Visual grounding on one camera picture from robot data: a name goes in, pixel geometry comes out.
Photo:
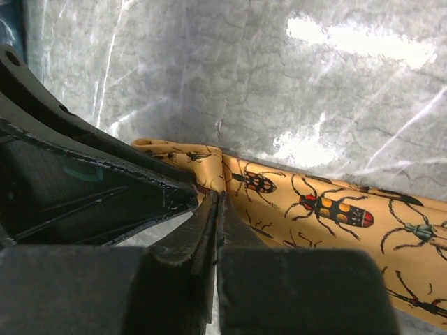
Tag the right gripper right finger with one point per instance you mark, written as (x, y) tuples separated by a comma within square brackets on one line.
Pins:
[(265, 290)]

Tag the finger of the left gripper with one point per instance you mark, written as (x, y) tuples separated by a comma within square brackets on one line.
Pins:
[(55, 190), (20, 85)]

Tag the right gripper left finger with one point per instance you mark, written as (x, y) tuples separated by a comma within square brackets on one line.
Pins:
[(165, 288)]

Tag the yellow beetle print tie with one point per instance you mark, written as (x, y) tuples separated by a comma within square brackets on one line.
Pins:
[(404, 234)]

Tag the teal plastic basin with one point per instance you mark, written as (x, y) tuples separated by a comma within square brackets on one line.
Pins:
[(12, 26)]

